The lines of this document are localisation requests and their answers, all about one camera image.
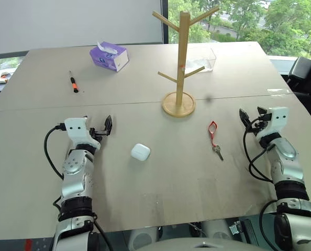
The clear plastic container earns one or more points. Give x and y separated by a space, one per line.
209 61

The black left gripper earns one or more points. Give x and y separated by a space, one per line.
97 134

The purple tissue box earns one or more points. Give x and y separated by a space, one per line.
105 59

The black office chair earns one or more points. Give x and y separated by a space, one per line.
300 69

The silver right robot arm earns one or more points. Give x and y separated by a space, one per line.
287 167

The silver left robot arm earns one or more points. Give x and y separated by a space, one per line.
75 180

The orange and black screwdriver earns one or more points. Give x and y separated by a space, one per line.
73 85

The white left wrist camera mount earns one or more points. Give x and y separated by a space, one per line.
78 130

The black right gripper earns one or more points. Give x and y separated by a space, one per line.
261 123

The grey robot torso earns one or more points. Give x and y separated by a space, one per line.
197 241

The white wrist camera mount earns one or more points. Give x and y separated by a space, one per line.
278 118
78 130

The white and orange background item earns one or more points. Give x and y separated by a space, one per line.
0 78

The white earbuds case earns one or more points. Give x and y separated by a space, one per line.
140 152

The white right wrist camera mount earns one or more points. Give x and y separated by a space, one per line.
278 118

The wooden tree-shaped hanger stand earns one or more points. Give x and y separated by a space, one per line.
181 55

